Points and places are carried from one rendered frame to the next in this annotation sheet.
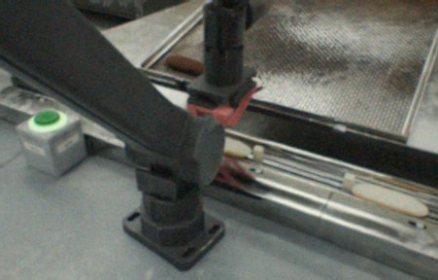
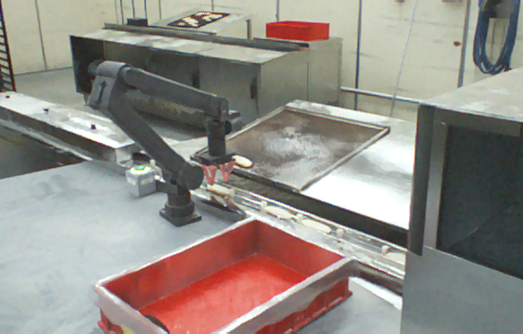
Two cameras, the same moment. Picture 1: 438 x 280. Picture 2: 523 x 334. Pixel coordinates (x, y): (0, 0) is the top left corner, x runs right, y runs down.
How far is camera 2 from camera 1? 1.22 m
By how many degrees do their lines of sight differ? 20
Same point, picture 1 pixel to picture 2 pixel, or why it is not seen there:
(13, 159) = (121, 189)
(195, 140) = (183, 167)
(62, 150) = (143, 183)
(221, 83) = (213, 155)
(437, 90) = (335, 173)
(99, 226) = (150, 211)
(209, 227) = (194, 214)
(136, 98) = (157, 144)
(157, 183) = (171, 186)
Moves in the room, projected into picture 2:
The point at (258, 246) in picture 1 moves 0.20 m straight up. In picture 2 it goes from (212, 224) to (210, 160)
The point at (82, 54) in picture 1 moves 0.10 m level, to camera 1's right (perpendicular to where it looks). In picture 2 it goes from (139, 126) to (174, 129)
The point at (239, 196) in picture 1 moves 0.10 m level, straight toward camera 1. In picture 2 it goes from (212, 206) to (198, 220)
